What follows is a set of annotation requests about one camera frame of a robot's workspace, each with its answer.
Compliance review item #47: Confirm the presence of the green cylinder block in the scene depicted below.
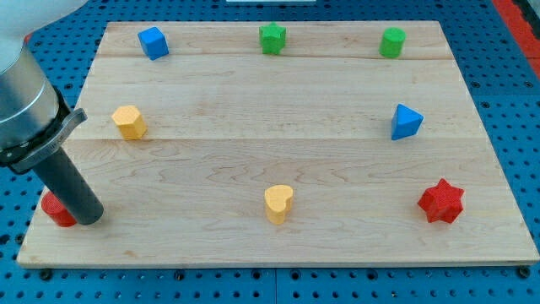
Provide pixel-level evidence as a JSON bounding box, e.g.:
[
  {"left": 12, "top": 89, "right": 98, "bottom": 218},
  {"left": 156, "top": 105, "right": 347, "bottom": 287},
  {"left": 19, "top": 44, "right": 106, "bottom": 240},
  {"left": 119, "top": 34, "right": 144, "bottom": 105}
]
[{"left": 379, "top": 27, "right": 407, "bottom": 58}]

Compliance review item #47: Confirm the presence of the yellow heart block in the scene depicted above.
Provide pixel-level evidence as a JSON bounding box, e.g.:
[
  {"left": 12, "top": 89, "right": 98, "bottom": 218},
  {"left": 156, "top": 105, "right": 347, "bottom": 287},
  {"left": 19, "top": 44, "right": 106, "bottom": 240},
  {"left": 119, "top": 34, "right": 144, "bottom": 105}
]
[{"left": 264, "top": 185, "right": 294, "bottom": 225}]

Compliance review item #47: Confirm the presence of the green star block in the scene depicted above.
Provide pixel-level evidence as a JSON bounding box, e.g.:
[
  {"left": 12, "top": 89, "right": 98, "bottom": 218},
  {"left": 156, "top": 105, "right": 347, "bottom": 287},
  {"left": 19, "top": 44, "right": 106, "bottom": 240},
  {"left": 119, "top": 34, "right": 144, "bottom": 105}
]
[{"left": 259, "top": 22, "right": 287, "bottom": 55}]

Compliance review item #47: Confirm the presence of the red cylinder block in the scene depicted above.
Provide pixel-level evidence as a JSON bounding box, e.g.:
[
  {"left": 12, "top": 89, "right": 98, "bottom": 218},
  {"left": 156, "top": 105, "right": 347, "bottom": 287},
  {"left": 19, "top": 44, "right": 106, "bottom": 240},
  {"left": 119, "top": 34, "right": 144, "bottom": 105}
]
[{"left": 41, "top": 192, "right": 77, "bottom": 227}]

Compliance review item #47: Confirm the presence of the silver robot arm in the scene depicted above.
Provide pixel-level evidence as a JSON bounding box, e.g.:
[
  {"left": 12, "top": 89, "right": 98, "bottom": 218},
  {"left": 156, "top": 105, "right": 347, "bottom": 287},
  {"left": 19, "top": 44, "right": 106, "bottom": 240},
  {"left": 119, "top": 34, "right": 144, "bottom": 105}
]
[{"left": 1, "top": 0, "right": 104, "bottom": 225}]

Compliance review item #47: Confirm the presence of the grey metal mounting flange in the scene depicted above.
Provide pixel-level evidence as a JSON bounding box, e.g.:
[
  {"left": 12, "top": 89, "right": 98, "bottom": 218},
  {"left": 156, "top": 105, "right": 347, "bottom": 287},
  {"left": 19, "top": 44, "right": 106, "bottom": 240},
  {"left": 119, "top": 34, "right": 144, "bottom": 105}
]
[{"left": 1, "top": 86, "right": 88, "bottom": 174}]

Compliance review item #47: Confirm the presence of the blue triangle block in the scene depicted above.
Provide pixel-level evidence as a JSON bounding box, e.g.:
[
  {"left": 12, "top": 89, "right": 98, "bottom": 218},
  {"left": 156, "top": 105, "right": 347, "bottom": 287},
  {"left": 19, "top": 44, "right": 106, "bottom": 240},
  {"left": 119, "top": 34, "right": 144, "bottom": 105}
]
[{"left": 391, "top": 104, "right": 424, "bottom": 140}]

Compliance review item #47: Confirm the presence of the yellow hexagon block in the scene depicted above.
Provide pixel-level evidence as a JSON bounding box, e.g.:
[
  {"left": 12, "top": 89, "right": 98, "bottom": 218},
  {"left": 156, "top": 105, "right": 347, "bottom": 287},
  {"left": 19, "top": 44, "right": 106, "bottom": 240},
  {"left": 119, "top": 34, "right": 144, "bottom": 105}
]
[{"left": 111, "top": 106, "right": 148, "bottom": 140}]

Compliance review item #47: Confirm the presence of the blue cube block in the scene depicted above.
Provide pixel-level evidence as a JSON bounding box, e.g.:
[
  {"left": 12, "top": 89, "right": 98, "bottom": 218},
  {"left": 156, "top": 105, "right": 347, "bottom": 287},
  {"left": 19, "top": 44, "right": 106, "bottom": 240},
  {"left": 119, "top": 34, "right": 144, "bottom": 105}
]
[{"left": 138, "top": 27, "right": 169, "bottom": 61}]

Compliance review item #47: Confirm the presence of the red star block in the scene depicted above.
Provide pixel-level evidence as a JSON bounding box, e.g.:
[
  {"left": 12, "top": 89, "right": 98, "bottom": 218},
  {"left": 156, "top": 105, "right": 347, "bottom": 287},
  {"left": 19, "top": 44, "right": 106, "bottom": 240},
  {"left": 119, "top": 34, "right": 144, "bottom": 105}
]
[{"left": 418, "top": 178, "right": 465, "bottom": 224}]

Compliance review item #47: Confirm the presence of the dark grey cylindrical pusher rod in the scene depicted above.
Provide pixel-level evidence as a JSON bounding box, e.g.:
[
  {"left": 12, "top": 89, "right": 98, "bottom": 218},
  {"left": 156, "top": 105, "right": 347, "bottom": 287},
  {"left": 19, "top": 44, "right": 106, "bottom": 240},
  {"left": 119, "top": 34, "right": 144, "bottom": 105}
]
[{"left": 33, "top": 148, "right": 105, "bottom": 225}]

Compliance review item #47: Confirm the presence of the wooden board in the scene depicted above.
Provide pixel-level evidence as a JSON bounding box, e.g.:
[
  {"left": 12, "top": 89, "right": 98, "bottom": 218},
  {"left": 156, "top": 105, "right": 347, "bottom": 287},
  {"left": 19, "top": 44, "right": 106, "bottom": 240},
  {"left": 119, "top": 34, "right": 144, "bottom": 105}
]
[{"left": 18, "top": 21, "right": 539, "bottom": 269}]

